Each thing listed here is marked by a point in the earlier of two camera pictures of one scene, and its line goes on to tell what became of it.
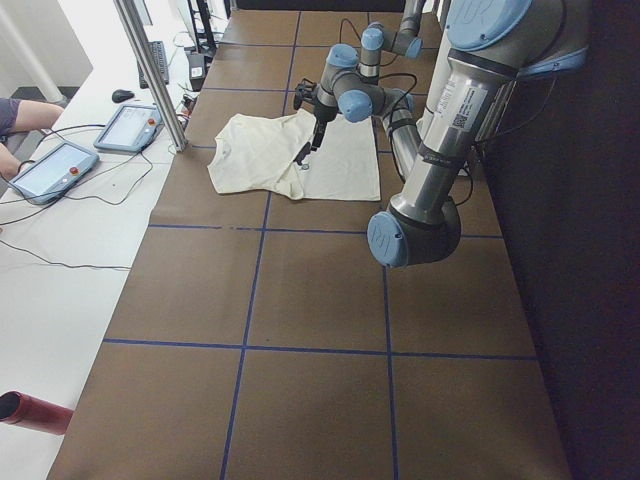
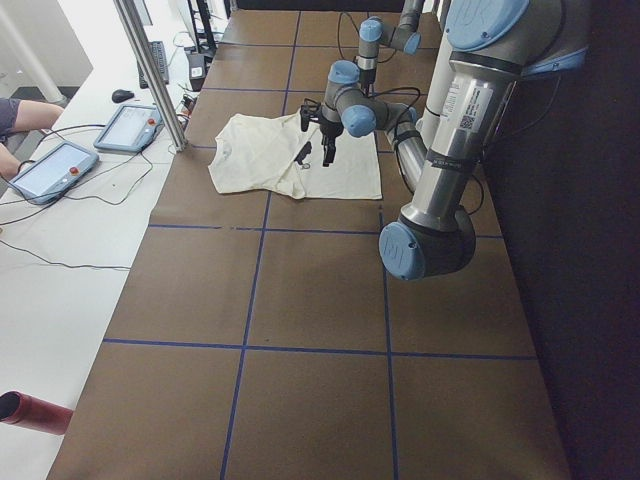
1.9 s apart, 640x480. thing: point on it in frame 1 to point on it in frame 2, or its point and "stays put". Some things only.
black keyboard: [157, 51] stays put
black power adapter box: [196, 70] stays put
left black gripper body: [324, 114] to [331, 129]
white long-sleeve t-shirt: [257, 151] stays put
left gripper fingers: [318, 136] to [329, 143]
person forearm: [33, 115] stays put
